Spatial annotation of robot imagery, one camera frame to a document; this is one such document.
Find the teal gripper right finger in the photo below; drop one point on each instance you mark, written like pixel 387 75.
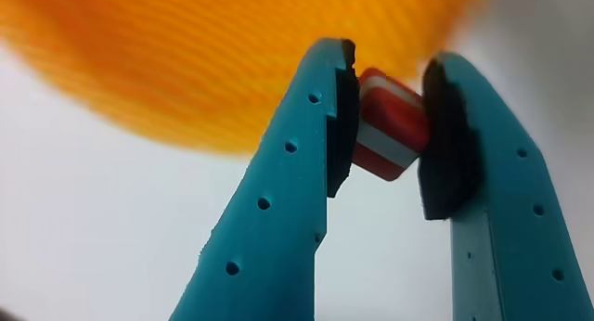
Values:
pixel 510 247

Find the red white striped cube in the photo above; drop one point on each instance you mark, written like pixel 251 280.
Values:
pixel 392 126

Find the yellow honeycomb basket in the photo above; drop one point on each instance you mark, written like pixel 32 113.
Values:
pixel 185 56

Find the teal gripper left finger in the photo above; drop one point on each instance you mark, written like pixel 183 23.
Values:
pixel 278 219

